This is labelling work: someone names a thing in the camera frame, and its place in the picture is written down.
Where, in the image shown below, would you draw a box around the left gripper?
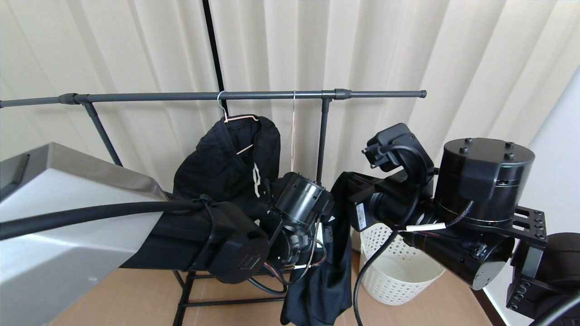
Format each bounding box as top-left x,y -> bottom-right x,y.
270,222 -> 334,270

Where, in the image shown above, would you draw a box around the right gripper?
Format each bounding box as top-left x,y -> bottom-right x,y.
349,174 -> 516,290

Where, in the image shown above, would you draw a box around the black garment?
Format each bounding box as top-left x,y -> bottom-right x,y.
280,172 -> 377,326

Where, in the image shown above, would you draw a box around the black shorts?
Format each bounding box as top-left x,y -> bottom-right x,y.
173,115 -> 281,218

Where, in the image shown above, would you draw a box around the pink clothes hanger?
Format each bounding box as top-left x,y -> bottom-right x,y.
290,92 -> 297,173
217,91 -> 260,156

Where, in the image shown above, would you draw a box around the white laundry basket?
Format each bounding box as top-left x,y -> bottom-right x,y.
351,224 -> 447,306

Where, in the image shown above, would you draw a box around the black clothes rack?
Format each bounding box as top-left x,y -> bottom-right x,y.
0,89 -> 427,326

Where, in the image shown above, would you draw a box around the white curtain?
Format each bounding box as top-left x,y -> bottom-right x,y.
0,0 -> 227,193
211,0 -> 580,254

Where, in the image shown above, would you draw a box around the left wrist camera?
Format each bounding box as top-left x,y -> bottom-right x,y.
313,188 -> 336,217

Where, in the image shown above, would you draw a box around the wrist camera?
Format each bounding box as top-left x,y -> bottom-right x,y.
362,123 -> 435,186
313,188 -> 336,217

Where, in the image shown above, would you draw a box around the black cable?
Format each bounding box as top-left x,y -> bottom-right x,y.
0,199 -> 290,297
530,293 -> 580,326
353,143 -> 435,326

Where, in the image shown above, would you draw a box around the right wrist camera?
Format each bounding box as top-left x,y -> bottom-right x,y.
362,123 -> 435,186

